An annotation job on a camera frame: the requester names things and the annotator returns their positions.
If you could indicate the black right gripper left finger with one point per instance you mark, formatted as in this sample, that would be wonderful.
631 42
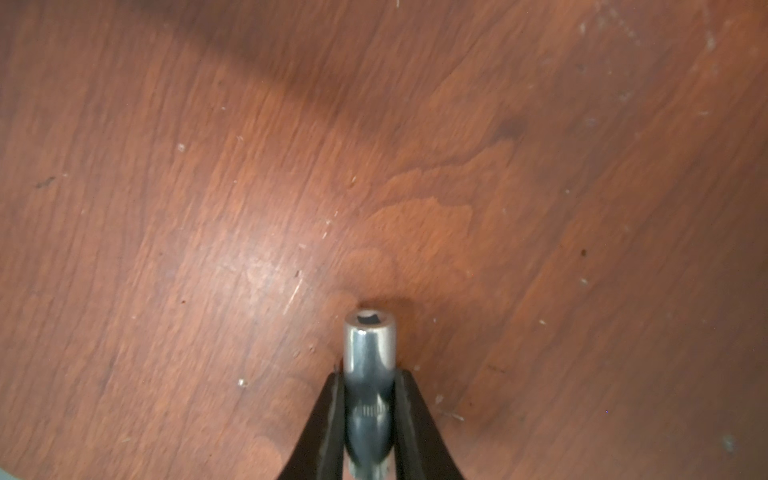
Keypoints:
319 451

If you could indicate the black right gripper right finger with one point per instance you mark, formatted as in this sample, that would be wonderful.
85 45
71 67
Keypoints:
420 452

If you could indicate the long silver socket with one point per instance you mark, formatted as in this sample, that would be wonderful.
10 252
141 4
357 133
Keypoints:
369 365

